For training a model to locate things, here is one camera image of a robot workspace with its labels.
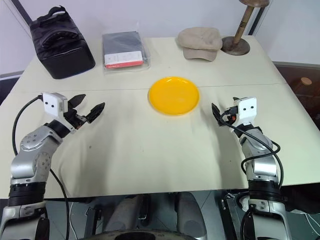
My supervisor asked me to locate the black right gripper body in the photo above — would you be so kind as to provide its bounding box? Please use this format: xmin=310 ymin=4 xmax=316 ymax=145
xmin=223 ymin=105 xmax=239 ymax=124

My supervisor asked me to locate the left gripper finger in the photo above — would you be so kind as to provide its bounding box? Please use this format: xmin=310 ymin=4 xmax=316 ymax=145
xmin=85 ymin=101 xmax=106 ymax=124
xmin=66 ymin=93 xmax=86 ymax=111

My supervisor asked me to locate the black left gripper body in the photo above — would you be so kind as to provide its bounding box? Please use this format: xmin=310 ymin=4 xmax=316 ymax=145
xmin=63 ymin=107 xmax=89 ymax=131

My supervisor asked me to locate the yellow round plate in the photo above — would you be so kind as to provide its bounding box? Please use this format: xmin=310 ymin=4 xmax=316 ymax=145
xmin=148 ymin=76 xmax=201 ymax=116

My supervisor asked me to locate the black padded bag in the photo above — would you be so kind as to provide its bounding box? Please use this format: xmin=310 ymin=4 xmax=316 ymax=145
xmin=29 ymin=6 xmax=96 ymax=80

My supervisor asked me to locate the wooden hat stand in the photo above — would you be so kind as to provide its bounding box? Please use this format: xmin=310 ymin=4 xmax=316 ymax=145
xmin=221 ymin=0 xmax=263 ymax=57

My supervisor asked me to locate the beige flat cap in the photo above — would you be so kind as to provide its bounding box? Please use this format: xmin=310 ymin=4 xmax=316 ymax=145
xmin=177 ymin=26 xmax=223 ymax=62

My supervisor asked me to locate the dark brown side table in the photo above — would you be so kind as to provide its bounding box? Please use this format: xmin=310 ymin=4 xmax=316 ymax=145
xmin=273 ymin=62 xmax=320 ymax=141

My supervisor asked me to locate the dark cloth in plastic pack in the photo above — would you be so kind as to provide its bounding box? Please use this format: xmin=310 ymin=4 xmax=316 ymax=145
xmin=101 ymin=21 xmax=152 ymax=75

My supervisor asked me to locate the grey rounded shape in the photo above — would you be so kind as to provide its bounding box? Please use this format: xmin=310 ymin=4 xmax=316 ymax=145
xmin=103 ymin=194 xmax=148 ymax=233
xmin=176 ymin=191 xmax=208 ymax=238

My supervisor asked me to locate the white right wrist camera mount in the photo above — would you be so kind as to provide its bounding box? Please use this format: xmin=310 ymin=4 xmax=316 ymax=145
xmin=235 ymin=96 xmax=258 ymax=124

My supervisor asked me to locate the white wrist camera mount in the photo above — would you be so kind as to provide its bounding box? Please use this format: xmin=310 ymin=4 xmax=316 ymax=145
xmin=41 ymin=92 xmax=69 ymax=119
xmin=235 ymin=96 xmax=258 ymax=124

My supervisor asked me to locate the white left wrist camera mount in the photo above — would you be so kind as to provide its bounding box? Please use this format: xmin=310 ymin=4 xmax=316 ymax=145
xmin=41 ymin=92 xmax=69 ymax=119

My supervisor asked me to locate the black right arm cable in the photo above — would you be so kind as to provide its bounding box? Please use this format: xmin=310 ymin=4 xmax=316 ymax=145
xmin=220 ymin=112 xmax=285 ymax=189

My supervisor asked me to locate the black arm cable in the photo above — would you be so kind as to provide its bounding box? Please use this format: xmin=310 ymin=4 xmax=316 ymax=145
xmin=220 ymin=112 xmax=285 ymax=189
xmin=11 ymin=95 xmax=70 ymax=240

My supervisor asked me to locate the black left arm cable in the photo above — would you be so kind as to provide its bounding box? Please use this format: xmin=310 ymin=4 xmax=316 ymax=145
xmin=11 ymin=95 xmax=70 ymax=240

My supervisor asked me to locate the thin white cable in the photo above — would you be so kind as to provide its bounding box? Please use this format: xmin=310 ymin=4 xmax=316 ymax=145
xmin=67 ymin=201 xmax=79 ymax=237

